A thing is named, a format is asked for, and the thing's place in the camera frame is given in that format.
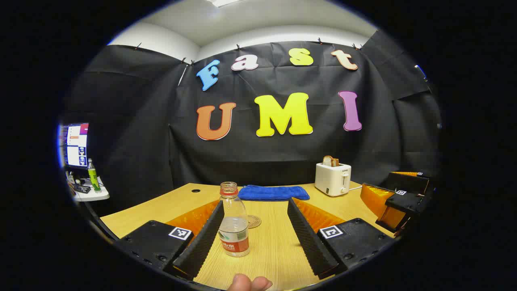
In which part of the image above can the green drink bottle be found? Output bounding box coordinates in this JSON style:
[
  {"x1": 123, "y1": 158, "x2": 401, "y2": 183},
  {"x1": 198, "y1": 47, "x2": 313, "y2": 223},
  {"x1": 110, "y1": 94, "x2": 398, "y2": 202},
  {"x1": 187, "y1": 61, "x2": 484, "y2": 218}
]
[{"x1": 87, "y1": 158, "x2": 101, "y2": 192}]

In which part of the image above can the blue folded towel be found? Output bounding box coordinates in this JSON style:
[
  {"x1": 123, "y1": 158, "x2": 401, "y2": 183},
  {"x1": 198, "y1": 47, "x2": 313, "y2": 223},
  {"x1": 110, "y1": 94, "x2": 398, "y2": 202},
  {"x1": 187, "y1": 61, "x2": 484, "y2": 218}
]
[{"x1": 237, "y1": 185, "x2": 311, "y2": 202}]

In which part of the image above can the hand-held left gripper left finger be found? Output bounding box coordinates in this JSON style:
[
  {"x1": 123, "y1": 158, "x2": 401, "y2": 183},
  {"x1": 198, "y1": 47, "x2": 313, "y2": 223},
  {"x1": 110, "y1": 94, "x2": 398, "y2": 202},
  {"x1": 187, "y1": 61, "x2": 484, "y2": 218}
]
[{"x1": 114, "y1": 199, "x2": 225, "y2": 281}]

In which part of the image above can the small white side table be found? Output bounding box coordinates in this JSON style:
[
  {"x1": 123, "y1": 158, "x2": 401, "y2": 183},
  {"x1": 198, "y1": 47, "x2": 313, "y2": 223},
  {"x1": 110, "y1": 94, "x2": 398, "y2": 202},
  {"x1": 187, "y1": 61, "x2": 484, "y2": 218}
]
[{"x1": 67, "y1": 172, "x2": 110, "y2": 202}]

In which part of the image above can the white toaster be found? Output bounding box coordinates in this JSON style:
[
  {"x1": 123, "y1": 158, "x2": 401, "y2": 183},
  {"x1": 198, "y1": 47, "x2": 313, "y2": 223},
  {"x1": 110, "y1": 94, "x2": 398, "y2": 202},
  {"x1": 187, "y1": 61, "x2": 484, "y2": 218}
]
[{"x1": 315, "y1": 162, "x2": 352, "y2": 197}]

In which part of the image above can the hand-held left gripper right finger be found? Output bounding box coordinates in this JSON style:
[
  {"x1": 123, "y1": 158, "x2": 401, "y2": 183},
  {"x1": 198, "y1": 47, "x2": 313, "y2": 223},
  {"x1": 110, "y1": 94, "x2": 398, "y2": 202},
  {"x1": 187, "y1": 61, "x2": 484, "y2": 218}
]
[{"x1": 287, "y1": 197, "x2": 395, "y2": 280}]

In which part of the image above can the clear plastic water bottle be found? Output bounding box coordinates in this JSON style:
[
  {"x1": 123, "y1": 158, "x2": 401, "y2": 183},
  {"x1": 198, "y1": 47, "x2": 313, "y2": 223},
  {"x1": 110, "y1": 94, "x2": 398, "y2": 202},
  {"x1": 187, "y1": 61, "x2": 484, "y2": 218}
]
[{"x1": 219, "y1": 182, "x2": 250, "y2": 257}]

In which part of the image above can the computer monitor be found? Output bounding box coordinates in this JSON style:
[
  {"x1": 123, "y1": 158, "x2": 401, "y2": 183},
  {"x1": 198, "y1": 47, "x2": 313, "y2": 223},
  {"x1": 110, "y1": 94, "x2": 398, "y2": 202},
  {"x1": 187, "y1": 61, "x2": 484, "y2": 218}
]
[{"x1": 59, "y1": 122, "x2": 89, "y2": 169}]

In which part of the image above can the black backdrop cloth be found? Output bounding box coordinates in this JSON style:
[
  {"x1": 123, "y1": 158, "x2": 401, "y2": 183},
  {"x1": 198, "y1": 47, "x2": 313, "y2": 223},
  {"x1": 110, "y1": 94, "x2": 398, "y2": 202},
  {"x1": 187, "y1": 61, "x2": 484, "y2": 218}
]
[{"x1": 61, "y1": 30, "x2": 443, "y2": 217}]

